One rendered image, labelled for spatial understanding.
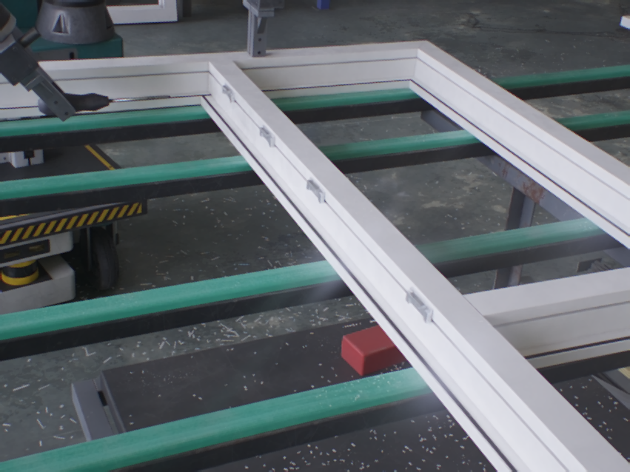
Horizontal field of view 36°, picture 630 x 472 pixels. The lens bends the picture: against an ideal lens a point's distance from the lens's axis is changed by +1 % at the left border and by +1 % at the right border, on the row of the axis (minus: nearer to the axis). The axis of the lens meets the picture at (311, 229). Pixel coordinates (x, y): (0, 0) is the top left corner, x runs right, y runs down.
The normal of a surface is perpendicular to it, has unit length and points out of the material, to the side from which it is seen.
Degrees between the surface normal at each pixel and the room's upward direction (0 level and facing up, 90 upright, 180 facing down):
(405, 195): 0
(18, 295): 90
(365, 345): 0
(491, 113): 90
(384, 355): 90
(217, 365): 0
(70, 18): 70
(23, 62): 91
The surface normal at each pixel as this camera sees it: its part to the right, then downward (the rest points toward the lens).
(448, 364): -0.92, 0.12
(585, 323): 0.38, 0.47
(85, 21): 0.51, 0.11
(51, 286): 0.57, 0.43
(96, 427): 0.07, -0.88
